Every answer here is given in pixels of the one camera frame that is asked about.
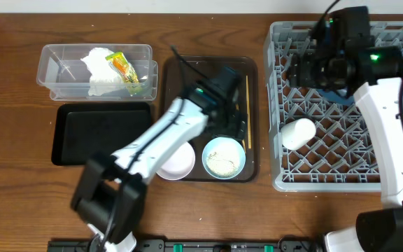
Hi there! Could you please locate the pink plastic bowl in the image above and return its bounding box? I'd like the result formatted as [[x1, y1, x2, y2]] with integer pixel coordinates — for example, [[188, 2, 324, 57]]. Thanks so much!
[[157, 142, 195, 181]]

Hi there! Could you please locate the dark blue bowl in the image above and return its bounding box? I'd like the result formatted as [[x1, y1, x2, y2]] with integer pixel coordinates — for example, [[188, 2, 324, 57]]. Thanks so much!
[[316, 88, 355, 106]]

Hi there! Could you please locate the black waste tray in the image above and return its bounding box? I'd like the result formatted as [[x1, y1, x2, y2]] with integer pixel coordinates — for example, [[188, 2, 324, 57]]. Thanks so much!
[[51, 102, 152, 166]]

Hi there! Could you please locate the cream plastic cup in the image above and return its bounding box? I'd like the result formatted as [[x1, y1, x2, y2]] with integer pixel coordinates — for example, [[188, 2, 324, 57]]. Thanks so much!
[[281, 118, 316, 151]]

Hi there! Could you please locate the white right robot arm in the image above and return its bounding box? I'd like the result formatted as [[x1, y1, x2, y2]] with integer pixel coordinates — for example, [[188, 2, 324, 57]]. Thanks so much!
[[287, 46, 403, 251]]

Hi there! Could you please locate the yellow green snack wrapper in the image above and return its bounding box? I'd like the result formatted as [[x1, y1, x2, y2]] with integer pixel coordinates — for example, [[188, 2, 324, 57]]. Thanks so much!
[[105, 52, 143, 95]]

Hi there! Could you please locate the light blue small bowl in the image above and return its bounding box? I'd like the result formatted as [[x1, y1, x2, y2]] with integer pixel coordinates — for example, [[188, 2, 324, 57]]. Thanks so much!
[[201, 137, 246, 180]]

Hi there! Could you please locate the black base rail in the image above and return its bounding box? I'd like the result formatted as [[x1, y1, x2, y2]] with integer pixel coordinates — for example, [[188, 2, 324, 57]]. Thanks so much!
[[47, 239, 324, 252]]

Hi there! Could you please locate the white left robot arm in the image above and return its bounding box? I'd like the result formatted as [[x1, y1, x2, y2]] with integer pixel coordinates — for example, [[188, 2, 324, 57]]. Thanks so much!
[[71, 80, 244, 251]]

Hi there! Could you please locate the brown serving tray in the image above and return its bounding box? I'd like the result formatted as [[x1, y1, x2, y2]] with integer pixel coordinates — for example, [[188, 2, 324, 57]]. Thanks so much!
[[159, 56, 260, 183]]

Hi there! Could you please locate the grey dishwasher rack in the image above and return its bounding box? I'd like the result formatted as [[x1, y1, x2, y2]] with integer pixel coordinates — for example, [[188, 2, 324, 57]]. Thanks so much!
[[263, 20, 403, 193]]

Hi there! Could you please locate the clear plastic waste bin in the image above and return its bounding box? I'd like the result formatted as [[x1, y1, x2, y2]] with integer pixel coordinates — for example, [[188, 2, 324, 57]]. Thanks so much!
[[36, 43, 158, 102]]

